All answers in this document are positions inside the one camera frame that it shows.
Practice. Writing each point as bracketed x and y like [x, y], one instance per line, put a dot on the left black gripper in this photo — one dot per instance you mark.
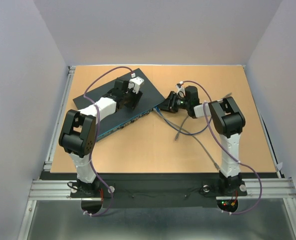
[136, 98]

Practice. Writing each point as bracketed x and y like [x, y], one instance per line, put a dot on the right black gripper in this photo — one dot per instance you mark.
[168, 104]

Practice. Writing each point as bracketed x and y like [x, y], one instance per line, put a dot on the grey ethernet cable long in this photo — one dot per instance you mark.
[181, 125]

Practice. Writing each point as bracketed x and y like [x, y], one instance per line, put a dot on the grey ethernet cable short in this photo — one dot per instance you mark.
[204, 148]

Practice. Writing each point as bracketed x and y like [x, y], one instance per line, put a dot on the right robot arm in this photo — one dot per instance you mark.
[228, 121]

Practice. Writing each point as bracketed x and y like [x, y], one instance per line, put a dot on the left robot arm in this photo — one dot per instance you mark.
[81, 127]

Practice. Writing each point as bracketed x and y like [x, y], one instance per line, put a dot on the metal sheet panel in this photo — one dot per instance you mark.
[64, 220]

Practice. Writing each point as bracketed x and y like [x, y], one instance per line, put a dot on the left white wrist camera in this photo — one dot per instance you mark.
[135, 84]

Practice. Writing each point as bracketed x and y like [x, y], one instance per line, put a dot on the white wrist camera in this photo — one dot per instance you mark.
[135, 84]
[180, 89]

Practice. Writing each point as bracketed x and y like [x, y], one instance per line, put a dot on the dark blue network switch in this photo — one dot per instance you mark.
[151, 97]

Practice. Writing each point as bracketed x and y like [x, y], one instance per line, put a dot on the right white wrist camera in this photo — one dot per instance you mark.
[180, 89]

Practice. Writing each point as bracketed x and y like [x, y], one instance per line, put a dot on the aluminium left side rail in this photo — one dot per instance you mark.
[54, 139]

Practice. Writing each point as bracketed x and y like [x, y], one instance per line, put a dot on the aluminium rail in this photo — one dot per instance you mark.
[54, 139]
[272, 188]

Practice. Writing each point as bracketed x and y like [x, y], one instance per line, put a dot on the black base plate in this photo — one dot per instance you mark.
[158, 190]

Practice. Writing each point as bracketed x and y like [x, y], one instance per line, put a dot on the aluminium front rail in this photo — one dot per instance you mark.
[272, 188]

